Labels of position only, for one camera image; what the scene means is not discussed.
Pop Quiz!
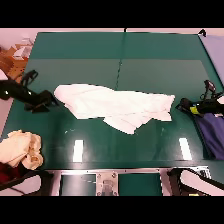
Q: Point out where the cream garment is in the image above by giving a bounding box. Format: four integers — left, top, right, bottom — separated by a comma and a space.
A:
0, 129, 45, 171

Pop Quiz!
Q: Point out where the silver frame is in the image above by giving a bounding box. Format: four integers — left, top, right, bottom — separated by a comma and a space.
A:
43, 166, 214, 197

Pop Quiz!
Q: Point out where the white shirt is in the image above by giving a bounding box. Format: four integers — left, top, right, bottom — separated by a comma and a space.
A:
53, 83, 176, 136

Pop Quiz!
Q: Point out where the red garment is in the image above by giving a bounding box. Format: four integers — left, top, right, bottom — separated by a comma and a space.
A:
0, 161, 22, 185

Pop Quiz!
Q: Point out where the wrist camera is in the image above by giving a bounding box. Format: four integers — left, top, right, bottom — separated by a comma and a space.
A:
20, 69, 39, 86
199, 79, 218, 101

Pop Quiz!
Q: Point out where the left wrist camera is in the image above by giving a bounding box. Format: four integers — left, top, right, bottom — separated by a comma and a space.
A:
20, 69, 39, 86

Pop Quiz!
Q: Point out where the purple garment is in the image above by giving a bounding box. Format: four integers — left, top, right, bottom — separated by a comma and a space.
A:
193, 111, 224, 160

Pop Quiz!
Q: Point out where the brown cardboard box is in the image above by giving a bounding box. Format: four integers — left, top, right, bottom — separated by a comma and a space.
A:
0, 45, 29, 82

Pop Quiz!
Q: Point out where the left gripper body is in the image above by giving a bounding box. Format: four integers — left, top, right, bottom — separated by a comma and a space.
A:
32, 89, 61, 108

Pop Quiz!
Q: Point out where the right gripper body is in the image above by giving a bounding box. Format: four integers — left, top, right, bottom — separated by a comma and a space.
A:
175, 97, 198, 115

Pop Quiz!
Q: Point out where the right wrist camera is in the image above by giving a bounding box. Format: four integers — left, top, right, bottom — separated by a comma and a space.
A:
199, 79, 218, 101

